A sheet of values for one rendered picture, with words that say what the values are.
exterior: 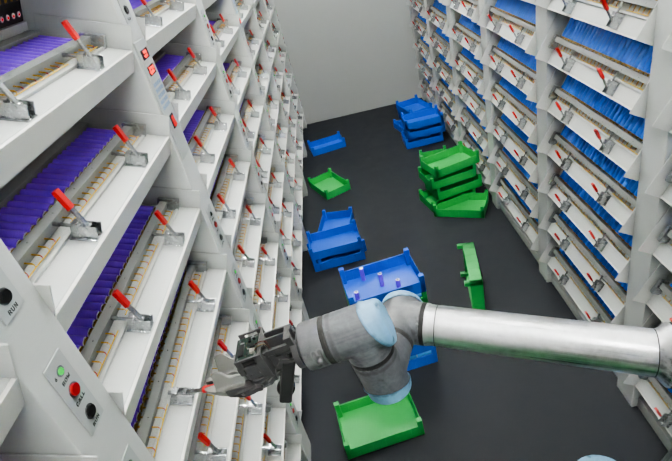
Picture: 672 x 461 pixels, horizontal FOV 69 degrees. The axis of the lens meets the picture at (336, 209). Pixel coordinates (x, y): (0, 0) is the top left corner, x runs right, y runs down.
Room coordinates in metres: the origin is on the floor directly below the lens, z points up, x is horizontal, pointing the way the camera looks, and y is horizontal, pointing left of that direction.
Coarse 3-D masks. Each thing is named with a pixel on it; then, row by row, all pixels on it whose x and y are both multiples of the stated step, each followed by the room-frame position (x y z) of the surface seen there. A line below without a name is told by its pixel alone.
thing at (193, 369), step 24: (192, 264) 1.10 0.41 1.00; (216, 264) 1.11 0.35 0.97; (216, 288) 1.03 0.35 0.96; (216, 312) 0.94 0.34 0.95; (192, 336) 0.86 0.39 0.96; (192, 360) 0.79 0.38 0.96; (168, 384) 0.73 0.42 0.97; (192, 384) 0.73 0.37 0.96; (192, 408) 0.67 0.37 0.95; (168, 432) 0.62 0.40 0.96; (192, 432) 0.64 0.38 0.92; (168, 456) 0.57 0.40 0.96
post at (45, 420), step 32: (0, 256) 0.49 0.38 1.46; (32, 288) 0.51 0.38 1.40; (0, 320) 0.44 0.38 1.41; (32, 320) 0.48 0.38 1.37; (32, 352) 0.45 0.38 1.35; (64, 352) 0.49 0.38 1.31; (32, 384) 0.42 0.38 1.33; (96, 384) 0.50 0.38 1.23; (32, 416) 0.42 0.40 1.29; (64, 416) 0.43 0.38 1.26; (0, 448) 0.42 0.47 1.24; (32, 448) 0.42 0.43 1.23; (64, 448) 0.42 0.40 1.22; (96, 448) 0.44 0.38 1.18
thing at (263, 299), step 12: (264, 240) 1.80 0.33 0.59; (276, 240) 1.81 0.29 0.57; (264, 252) 1.65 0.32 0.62; (276, 252) 1.74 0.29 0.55; (264, 264) 1.65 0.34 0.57; (276, 264) 1.65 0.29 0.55; (264, 276) 1.57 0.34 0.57; (264, 288) 1.50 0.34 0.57; (264, 300) 1.39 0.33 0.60; (264, 312) 1.36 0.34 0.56; (264, 324) 1.30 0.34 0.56
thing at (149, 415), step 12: (192, 276) 1.05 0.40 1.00; (180, 300) 0.95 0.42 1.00; (180, 312) 0.91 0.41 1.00; (180, 324) 0.89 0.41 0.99; (168, 336) 0.84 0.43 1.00; (168, 348) 0.80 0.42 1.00; (168, 360) 0.77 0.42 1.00; (156, 372) 0.74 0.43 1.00; (156, 384) 0.71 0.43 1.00; (156, 396) 0.68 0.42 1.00; (156, 408) 0.66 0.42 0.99; (144, 420) 0.63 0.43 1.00; (144, 432) 0.60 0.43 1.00; (144, 444) 0.58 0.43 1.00; (156, 444) 0.59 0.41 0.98
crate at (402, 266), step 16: (400, 256) 1.63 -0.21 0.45; (352, 272) 1.62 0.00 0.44; (368, 272) 1.62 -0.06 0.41; (384, 272) 1.61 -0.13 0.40; (400, 272) 1.58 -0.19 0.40; (416, 272) 1.54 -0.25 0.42; (352, 288) 1.56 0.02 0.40; (368, 288) 1.54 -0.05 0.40; (384, 288) 1.51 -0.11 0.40; (400, 288) 1.43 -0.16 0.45; (416, 288) 1.44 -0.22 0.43; (352, 304) 1.42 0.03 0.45
